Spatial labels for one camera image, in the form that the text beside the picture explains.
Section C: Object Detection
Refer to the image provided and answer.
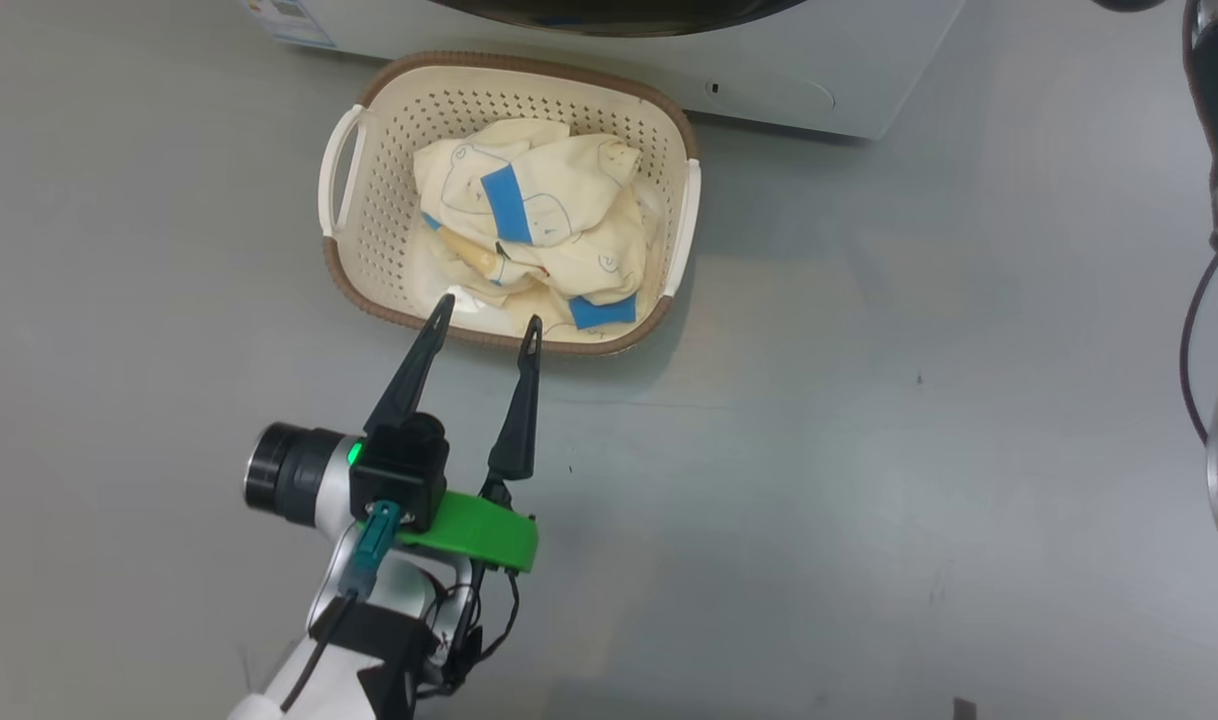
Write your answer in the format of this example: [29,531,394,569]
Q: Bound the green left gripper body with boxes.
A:
[397,478,541,574]

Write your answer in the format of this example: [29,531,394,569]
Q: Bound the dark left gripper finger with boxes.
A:
[363,292,457,435]
[487,315,545,483]

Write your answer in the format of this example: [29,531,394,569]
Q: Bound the cream perforated laundry basket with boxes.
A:
[317,52,702,356]

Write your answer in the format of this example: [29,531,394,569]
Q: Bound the white washing machine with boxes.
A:
[239,0,970,141]

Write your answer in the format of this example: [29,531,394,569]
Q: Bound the blue white energy label sticker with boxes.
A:
[244,0,337,49]

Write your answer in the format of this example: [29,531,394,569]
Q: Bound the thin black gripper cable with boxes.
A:
[409,560,522,696]

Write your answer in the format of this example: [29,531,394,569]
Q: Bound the teal connector camera cable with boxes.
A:
[279,500,402,713]

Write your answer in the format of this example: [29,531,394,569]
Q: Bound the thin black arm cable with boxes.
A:
[1179,232,1218,446]

